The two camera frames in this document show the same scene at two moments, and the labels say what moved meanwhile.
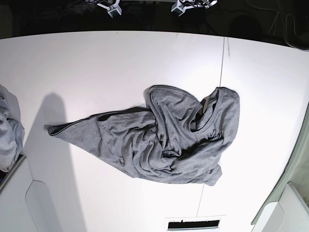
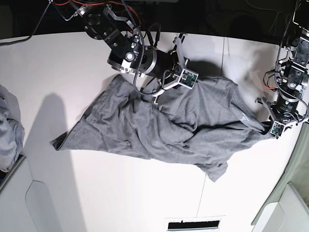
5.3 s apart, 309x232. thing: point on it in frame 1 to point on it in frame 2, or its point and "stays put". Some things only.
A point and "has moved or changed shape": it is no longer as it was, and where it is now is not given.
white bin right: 287,208 stays put
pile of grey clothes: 12,132 stays put
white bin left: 26,204 stays put
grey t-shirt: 175,136 has moved or changed shape
